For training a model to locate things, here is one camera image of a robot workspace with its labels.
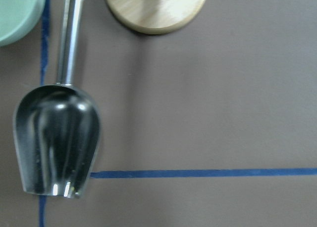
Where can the wooden mug tree stand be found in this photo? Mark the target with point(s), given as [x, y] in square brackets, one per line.
[155, 17]

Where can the steel scoop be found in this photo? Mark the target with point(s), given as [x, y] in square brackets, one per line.
[57, 127]

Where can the green bowl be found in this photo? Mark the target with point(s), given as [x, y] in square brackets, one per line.
[18, 18]

